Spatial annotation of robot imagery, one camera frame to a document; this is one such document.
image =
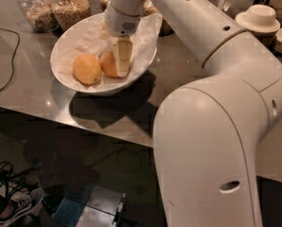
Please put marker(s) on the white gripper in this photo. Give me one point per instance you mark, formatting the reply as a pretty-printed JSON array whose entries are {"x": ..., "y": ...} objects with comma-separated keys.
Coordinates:
[{"x": 120, "y": 23}]

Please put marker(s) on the orange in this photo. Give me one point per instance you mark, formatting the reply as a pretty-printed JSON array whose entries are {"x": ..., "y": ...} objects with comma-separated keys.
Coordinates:
[
  {"x": 86, "y": 69},
  {"x": 107, "y": 62}
]

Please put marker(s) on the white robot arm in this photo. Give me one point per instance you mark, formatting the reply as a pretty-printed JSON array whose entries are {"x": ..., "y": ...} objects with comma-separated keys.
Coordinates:
[{"x": 205, "y": 133}]

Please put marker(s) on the white paper bowl liner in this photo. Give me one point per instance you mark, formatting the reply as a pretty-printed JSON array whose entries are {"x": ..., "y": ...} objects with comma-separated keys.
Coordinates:
[{"x": 81, "y": 41}]

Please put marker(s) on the white ceramic bowl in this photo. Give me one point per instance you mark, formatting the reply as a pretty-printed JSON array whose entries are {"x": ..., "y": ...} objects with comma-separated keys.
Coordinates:
[{"x": 84, "y": 87}]

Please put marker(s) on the leftmost glass cereal jar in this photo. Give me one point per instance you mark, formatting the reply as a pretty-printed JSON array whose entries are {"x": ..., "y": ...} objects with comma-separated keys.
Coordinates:
[{"x": 39, "y": 14}]

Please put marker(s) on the stack of paper plates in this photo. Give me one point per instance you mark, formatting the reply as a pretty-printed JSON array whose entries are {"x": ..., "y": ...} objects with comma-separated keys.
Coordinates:
[{"x": 266, "y": 38}]

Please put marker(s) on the blue and grey box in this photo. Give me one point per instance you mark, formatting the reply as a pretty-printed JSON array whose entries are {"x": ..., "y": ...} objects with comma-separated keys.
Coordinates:
[{"x": 94, "y": 206}]

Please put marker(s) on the grey sneaker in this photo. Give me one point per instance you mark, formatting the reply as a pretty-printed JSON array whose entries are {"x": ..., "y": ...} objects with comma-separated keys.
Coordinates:
[{"x": 22, "y": 206}]

